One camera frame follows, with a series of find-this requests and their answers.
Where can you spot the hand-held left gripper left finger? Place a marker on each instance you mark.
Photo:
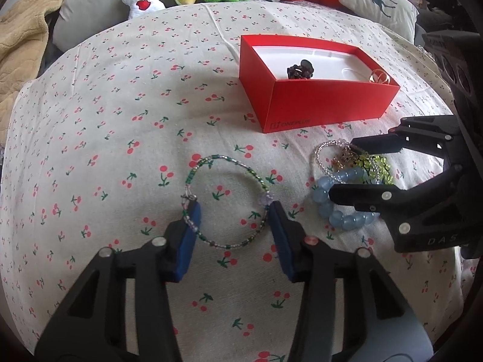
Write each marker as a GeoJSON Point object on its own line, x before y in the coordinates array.
{"type": "Point", "coordinates": [190, 230]}

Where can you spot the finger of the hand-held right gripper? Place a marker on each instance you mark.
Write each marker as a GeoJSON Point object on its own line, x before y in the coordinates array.
{"type": "Point", "coordinates": [377, 145]}
{"type": "Point", "coordinates": [362, 196]}

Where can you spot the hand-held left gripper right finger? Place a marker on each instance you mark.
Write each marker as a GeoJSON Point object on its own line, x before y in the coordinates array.
{"type": "Point", "coordinates": [281, 233]}

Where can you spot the red cardboard box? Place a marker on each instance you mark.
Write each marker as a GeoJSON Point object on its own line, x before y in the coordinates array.
{"type": "Point", "coordinates": [320, 101]}

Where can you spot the cherry print bed sheet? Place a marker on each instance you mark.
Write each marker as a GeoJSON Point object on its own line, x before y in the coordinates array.
{"type": "Point", "coordinates": [113, 139]}

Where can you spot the white deer print pillow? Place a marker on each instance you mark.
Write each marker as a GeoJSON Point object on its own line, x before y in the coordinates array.
{"type": "Point", "coordinates": [381, 2]}

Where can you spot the grey pillow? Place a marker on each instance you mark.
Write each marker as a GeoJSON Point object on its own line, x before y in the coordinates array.
{"type": "Point", "coordinates": [94, 11]}

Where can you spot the beige quilted blanket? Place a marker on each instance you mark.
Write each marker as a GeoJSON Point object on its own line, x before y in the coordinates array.
{"type": "Point", "coordinates": [22, 37]}

